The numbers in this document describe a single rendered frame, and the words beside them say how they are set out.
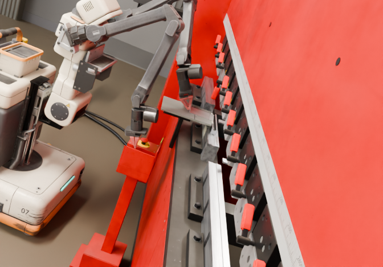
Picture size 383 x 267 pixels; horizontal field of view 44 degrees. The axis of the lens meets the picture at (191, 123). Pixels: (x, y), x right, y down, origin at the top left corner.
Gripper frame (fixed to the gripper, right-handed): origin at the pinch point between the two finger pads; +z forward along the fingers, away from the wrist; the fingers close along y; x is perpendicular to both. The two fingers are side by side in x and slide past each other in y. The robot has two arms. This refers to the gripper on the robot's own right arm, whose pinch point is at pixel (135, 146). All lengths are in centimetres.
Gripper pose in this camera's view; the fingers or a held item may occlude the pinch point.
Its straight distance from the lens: 230.1
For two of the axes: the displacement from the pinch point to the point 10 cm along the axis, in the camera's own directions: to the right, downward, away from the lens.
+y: 9.9, 1.3, -0.8
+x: 1.2, -3.5, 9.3
